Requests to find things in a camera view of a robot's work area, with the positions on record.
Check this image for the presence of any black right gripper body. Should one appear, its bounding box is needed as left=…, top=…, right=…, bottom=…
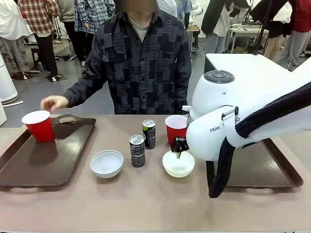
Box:
left=171, top=136, right=189, bottom=153

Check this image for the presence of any red plastic cup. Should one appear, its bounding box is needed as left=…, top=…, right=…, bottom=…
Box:
left=21, top=110, right=55, bottom=143
left=165, top=115, right=189, bottom=147

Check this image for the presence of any person's right forearm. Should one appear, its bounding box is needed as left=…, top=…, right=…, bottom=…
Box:
left=63, top=77, right=110, bottom=109

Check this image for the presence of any person's right hand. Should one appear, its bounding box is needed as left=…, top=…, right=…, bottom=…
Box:
left=40, top=95, right=69, bottom=113

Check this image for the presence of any white bowl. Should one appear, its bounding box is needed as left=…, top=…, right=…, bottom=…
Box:
left=90, top=150, right=124, bottom=179
left=162, top=150, right=196, bottom=179

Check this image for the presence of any black can with green top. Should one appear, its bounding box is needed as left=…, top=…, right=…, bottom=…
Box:
left=142, top=119, right=156, bottom=150

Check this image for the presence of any black Pepsi can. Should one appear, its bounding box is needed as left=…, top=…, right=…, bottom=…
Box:
left=129, top=134, right=147, bottom=168

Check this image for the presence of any person in dark patchwork jacket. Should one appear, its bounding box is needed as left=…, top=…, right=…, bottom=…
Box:
left=85, top=4, right=193, bottom=116

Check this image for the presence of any brown plastic tray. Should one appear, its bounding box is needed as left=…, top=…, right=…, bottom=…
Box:
left=225, top=137, right=304, bottom=188
left=0, top=114, right=97, bottom=187

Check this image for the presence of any small wooden table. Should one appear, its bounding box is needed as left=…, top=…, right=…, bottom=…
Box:
left=186, top=25, right=201, bottom=54

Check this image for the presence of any bystander in black jacket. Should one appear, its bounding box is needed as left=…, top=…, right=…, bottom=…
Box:
left=201, top=0, right=251, bottom=54

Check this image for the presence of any white background workbench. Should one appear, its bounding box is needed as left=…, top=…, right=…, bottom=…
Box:
left=227, top=23, right=270, bottom=54

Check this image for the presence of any black pole stand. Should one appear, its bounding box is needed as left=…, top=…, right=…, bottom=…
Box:
left=253, top=0, right=270, bottom=56

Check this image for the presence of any bystander in black shorts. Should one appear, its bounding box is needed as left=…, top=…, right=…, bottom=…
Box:
left=263, top=0, right=294, bottom=61

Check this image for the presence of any bystander in blue plaid shirt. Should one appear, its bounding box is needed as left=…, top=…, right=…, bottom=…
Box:
left=73, top=0, right=117, bottom=64

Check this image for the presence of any bystander in red top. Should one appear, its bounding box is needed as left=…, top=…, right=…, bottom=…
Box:
left=276, top=0, right=311, bottom=67

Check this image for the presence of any bystander in red plaid shirt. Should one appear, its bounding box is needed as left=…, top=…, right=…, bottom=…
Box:
left=17, top=0, right=59, bottom=79

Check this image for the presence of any white air purifier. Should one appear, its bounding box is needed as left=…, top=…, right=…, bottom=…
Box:
left=0, top=57, right=19, bottom=102

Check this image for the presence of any bystander in white top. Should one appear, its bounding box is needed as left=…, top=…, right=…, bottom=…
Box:
left=0, top=0, right=30, bottom=76

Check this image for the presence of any black sleeved cable bundle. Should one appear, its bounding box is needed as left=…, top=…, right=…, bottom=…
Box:
left=206, top=82, right=311, bottom=199

